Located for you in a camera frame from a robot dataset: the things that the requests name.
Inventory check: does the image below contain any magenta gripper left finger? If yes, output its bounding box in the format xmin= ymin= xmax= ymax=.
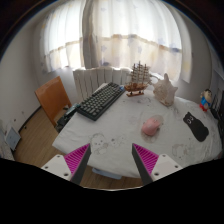
xmin=42 ymin=144 xmax=91 ymax=185

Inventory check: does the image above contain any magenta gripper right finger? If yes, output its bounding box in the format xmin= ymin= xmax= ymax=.
xmin=132 ymin=143 xmax=182 ymax=185

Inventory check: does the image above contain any black cat-shaped mouse pad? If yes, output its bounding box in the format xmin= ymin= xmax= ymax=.
xmin=183 ymin=112 xmax=209 ymax=142

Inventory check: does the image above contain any white patterned tablecloth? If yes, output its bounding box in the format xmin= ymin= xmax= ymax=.
xmin=53 ymin=90 xmax=222 ymax=178

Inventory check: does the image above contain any white floor box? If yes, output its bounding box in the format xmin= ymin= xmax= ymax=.
xmin=5 ymin=127 xmax=21 ymax=150

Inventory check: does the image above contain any black mechanical keyboard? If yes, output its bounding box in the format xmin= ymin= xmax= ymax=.
xmin=77 ymin=82 xmax=125 ymax=121

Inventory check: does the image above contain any orange wooden chair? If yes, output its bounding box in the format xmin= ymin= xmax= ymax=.
xmin=35 ymin=76 xmax=72 ymax=126

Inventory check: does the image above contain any large white conch shell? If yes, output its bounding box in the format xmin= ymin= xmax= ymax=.
xmin=153 ymin=74 xmax=178 ymax=106

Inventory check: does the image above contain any white radiator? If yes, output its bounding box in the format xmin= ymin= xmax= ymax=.
xmin=73 ymin=66 xmax=131 ymax=102

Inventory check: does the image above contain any cartoon boy figurine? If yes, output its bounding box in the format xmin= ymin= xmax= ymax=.
xmin=199 ymin=89 xmax=212 ymax=111

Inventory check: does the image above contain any wooden model sailing ship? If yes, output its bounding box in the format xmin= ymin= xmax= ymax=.
xmin=124 ymin=63 xmax=151 ymax=97

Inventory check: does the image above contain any white sheer curtain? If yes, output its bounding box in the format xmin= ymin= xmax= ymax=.
xmin=40 ymin=0 xmax=192 ymax=82

